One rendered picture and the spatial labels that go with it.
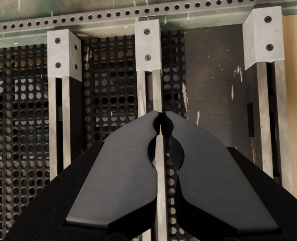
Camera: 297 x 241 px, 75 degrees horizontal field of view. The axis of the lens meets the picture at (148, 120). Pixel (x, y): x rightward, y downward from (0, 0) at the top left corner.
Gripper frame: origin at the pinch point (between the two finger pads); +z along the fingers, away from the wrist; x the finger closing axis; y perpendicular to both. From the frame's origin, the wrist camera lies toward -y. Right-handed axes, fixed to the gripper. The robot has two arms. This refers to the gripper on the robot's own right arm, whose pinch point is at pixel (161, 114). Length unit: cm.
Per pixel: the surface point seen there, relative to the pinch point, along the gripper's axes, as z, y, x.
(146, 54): 38.2, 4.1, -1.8
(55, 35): 44, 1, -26
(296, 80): 36, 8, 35
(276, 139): 25.5, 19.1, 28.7
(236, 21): 46, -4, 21
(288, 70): 38, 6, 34
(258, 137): 26.4, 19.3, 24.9
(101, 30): 46.7, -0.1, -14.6
